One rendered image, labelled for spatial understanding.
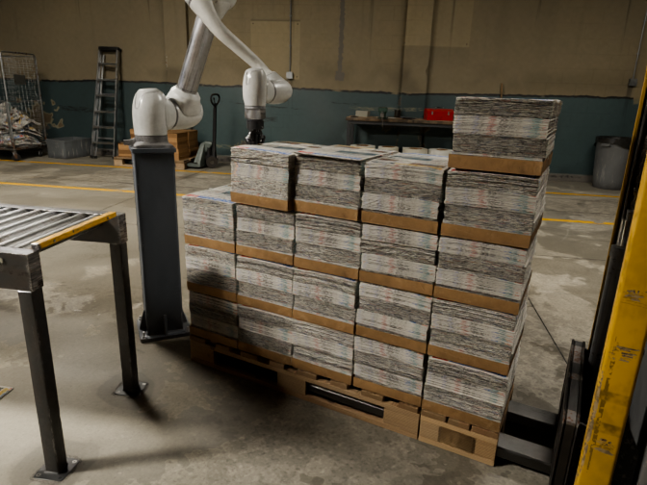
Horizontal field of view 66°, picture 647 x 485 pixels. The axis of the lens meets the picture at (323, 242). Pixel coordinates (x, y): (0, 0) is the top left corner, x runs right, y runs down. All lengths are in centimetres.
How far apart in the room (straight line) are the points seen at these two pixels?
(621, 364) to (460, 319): 51
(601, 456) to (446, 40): 750
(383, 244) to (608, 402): 84
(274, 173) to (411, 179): 55
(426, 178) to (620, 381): 82
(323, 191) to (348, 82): 682
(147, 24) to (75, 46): 143
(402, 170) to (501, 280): 49
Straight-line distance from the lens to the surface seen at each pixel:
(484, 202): 170
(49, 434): 202
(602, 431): 172
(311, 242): 198
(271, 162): 198
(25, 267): 175
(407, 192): 177
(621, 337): 159
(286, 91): 234
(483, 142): 168
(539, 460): 207
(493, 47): 873
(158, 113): 259
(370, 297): 193
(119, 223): 213
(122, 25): 993
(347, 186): 185
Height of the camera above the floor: 130
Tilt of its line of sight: 17 degrees down
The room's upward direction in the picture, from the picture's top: 2 degrees clockwise
